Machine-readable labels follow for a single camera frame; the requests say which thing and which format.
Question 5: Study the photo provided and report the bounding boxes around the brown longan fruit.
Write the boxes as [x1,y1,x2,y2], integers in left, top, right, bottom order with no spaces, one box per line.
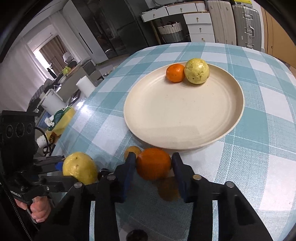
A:
[124,146,142,160]
[158,177,180,202]

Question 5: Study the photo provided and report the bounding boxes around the orange tangerine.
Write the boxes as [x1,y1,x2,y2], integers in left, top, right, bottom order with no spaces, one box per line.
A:
[166,63,185,83]
[136,148,171,181]

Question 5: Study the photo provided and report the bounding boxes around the green yellow guava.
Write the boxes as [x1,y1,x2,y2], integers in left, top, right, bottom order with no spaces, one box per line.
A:
[184,58,210,84]

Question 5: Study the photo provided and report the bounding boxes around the person's left hand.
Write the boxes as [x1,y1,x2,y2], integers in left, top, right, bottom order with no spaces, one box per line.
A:
[14,196,52,224]

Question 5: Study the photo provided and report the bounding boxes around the cream round plate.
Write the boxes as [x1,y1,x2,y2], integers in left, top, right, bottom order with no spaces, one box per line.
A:
[123,64,245,150]

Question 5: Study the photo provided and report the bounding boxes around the teal checkered tablecloth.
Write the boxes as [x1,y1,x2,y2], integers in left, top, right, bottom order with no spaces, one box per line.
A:
[54,43,295,240]

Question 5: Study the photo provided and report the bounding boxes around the white paper towel roll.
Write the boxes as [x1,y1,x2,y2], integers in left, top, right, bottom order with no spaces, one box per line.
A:
[76,75,95,97]

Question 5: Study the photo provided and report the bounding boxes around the woven laundry basket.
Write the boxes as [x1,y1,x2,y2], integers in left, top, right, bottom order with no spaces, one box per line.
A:
[158,21,185,44]

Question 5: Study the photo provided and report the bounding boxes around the black refrigerator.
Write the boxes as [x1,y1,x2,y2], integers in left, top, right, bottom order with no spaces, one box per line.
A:
[97,0,160,56]

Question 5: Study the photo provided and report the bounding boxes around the white drawer desk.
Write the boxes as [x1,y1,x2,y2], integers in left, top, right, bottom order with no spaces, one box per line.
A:
[140,1,215,45]

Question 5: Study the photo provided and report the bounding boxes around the wooden door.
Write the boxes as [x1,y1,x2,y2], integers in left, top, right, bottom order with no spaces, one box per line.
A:
[261,8,296,76]

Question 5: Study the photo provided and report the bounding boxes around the beige suitcase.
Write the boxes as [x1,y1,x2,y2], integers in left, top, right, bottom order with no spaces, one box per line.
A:
[207,1,237,45]

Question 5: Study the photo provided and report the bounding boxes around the silver suitcase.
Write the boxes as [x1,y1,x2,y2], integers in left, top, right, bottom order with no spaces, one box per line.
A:
[232,4,261,51]

